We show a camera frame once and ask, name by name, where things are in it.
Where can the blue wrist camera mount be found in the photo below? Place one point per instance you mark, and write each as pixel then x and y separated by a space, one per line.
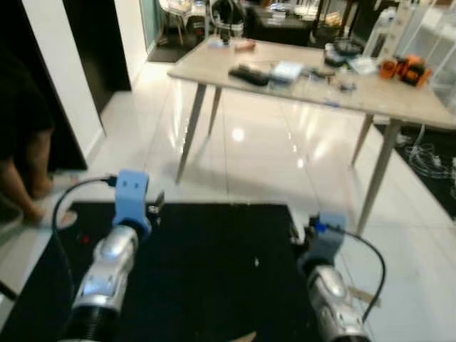
pixel 132 196
pixel 326 239

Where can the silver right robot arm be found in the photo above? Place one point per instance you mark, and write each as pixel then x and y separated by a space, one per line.
pixel 335 306

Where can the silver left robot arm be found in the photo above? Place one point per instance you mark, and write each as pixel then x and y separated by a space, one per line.
pixel 107 271

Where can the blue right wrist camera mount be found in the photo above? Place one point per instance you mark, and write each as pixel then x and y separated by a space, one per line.
pixel 326 239

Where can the brown cardboard scrap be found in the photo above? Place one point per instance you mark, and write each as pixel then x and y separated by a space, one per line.
pixel 365 296
pixel 242 337

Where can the white shelf unit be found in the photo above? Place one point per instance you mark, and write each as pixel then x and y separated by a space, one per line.
pixel 427 32

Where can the black handheld controller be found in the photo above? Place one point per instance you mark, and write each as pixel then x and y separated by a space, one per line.
pixel 249 75

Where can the printed clear packet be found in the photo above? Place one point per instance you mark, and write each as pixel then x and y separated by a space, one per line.
pixel 362 65

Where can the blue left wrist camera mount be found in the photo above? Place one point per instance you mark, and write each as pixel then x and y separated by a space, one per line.
pixel 132 196

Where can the pale table leg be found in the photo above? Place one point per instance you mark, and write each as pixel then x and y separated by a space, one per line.
pixel 215 107
pixel 190 132
pixel 377 178
pixel 362 139

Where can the wooden chair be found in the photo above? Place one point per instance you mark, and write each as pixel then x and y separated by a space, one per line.
pixel 192 18

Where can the large grey organiser box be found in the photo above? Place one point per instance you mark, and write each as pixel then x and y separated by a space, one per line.
pixel 288 70

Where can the clear tall container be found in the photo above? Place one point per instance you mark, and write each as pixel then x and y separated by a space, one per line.
pixel 385 32

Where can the black patterned rug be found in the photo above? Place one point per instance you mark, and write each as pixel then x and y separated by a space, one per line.
pixel 431 164

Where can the person's foot in sandal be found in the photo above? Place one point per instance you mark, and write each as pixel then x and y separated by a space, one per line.
pixel 64 217

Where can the person in black clothes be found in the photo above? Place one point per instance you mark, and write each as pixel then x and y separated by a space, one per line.
pixel 18 107

